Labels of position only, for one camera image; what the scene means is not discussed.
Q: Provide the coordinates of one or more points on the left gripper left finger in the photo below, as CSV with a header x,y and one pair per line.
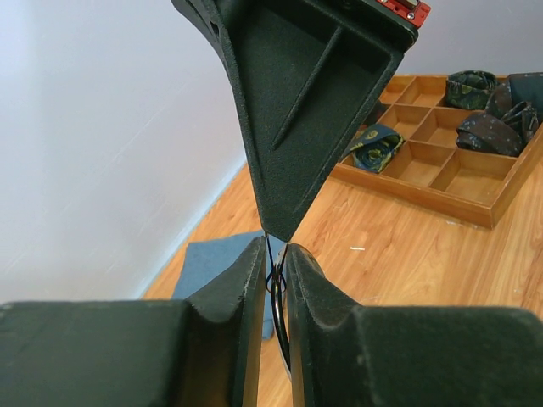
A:
x,y
203,350

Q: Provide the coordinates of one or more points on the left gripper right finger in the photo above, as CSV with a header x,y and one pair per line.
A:
x,y
343,353

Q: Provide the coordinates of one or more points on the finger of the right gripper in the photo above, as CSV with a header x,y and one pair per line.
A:
x,y
304,75

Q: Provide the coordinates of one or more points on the silver metal keyring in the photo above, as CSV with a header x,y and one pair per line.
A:
x,y
276,285

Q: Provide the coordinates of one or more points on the folded blue cloth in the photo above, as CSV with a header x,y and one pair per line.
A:
x,y
206,260

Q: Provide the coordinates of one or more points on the wooden compartment tray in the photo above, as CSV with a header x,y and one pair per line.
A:
x,y
430,170

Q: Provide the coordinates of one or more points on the dark green rolled tie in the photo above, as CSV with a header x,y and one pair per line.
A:
x,y
469,89

